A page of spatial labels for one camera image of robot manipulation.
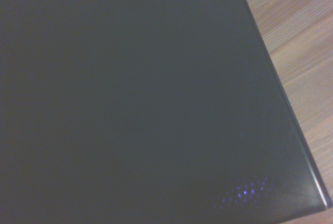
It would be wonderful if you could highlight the black metal drawer cabinet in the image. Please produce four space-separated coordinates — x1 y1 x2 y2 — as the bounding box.
0 0 330 224

